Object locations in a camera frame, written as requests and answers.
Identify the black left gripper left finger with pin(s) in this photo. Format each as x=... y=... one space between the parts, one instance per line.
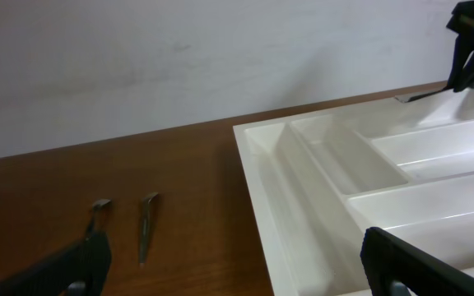
x=78 y=269

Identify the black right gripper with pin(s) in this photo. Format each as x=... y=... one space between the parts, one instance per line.
x=462 y=23

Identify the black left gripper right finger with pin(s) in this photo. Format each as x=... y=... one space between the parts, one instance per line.
x=395 y=267

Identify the small metal spoon left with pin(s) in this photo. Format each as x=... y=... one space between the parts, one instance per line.
x=97 y=206

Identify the small metal spoon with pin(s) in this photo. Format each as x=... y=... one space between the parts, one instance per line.
x=144 y=235
x=97 y=206

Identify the small metal spoon right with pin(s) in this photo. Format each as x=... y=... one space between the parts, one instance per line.
x=144 y=235

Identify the white plastic cutlery tray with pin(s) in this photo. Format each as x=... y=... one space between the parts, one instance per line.
x=318 y=180

